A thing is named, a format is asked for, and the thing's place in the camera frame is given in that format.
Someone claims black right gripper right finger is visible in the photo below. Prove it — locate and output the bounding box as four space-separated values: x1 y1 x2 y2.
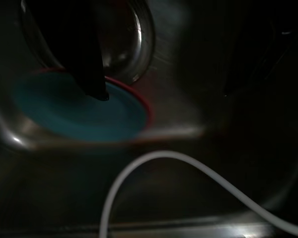
223 0 298 97

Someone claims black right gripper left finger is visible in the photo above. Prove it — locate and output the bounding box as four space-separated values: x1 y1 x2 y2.
29 0 110 102

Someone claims stainless steel bowl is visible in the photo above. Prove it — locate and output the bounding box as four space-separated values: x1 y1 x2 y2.
19 0 156 84

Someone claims blue plate with red rim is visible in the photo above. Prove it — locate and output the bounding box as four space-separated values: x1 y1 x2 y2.
10 68 155 150

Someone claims stainless steel sink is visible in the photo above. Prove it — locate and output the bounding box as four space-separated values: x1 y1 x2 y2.
0 0 298 238

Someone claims white flexible hose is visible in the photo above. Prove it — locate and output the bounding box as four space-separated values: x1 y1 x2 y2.
99 150 298 238

